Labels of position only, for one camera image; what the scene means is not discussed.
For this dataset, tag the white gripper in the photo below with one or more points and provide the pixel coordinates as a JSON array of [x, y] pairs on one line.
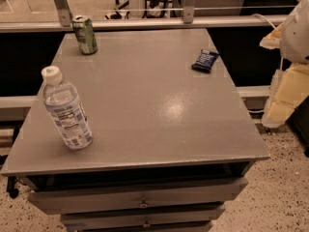
[[296, 36]]

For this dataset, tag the clear plastic water bottle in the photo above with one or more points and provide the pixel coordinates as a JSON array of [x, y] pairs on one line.
[[62, 101]]

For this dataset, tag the blue snack wrapper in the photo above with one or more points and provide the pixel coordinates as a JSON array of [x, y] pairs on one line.
[[205, 61]]

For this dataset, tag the grey lower drawer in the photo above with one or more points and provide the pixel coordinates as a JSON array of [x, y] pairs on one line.
[[143, 218]]

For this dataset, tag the grey drawer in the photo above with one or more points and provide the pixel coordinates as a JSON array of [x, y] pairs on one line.
[[137, 197], [143, 218]]

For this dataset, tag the black office chair base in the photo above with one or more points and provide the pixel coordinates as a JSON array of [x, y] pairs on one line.
[[120, 11]]

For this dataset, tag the green soda can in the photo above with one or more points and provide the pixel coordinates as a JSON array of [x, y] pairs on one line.
[[84, 32]]

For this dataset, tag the grey top drawer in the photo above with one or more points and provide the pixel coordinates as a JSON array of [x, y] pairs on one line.
[[137, 197]]

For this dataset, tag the right metal railing post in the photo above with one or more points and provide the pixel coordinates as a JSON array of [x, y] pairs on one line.
[[188, 10]]

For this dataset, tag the metal railing post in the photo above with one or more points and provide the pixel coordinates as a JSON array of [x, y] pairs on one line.
[[63, 11], [188, 10]]

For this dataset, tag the left metal railing post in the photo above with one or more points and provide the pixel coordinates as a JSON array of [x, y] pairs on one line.
[[63, 11]]

